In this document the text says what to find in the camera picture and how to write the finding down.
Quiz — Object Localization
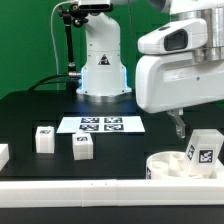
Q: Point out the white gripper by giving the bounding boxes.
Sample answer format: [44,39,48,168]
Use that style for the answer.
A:
[135,52,224,139]

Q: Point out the paper sheet with tags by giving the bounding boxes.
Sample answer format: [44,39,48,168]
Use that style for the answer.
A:
[57,116,145,134]

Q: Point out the white front fence wall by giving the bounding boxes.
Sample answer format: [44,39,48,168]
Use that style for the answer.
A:
[0,179,224,208]

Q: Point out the white fence wall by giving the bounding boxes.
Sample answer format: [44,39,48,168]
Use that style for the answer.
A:
[0,179,224,208]
[0,144,9,171]

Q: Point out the black cables on table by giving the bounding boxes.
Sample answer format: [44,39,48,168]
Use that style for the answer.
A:
[28,73,82,92]

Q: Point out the white camera on mount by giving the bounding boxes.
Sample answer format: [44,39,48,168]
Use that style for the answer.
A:
[78,0,113,12]

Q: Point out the white cable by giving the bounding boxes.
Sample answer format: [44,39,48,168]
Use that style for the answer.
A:
[50,0,76,75]

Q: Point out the white left fence wall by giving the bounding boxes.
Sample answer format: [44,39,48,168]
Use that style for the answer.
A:
[0,144,9,171]

